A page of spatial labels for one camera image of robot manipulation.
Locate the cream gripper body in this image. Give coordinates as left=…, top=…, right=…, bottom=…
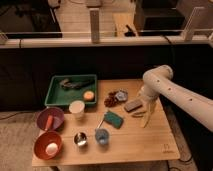
left=138, top=86, right=158, bottom=117

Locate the grey felt eraser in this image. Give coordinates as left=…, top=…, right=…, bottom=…
left=124, top=99, right=142, bottom=112

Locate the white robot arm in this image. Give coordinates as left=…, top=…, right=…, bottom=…
left=138, top=65, right=213, bottom=132

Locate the wooden spoon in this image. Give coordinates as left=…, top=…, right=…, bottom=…
left=131, top=112, right=145, bottom=118

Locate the blue grey round toy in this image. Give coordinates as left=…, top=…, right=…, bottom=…
left=115, top=90, right=128, bottom=102

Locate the wooden spatula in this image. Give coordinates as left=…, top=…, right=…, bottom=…
left=140, top=115, right=150, bottom=128

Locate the red grape bunch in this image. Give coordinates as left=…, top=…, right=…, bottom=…
left=104, top=91, right=118, bottom=107

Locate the green sponge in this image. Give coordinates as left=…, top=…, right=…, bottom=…
left=104, top=111, right=123, bottom=129

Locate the orange fruit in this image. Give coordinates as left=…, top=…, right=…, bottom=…
left=83, top=91, right=95, bottom=101

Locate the blue plastic cup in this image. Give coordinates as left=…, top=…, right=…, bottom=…
left=95, top=129, right=109, bottom=145

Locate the dark toy gun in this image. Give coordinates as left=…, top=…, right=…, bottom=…
left=59, top=79, right=94, bottom=90

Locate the white paper cup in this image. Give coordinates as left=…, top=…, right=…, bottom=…
left=69, top=100, right=85, bottom=119

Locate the small metal cup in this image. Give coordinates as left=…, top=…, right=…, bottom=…
left=74, top=132, right=87, bottom=147

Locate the green plastic tray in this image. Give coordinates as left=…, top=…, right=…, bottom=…
left=45, top=74, right=97, bottom=107

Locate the purple bowl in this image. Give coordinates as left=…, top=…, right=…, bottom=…
left=36, top=107, right=64, bottom=131

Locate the orange carrot stick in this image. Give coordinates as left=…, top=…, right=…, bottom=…
left=45, top=115, right=53, bottom=131

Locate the white egg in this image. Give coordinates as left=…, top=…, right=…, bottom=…
left=46, top=143, right=58, bottom=155

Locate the red bowl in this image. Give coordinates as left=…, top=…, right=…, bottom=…
left=34, top=131, right=62, bottom=160

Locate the right white railing post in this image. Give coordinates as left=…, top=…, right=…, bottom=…
left=181, top=7, right=205, bottom=41

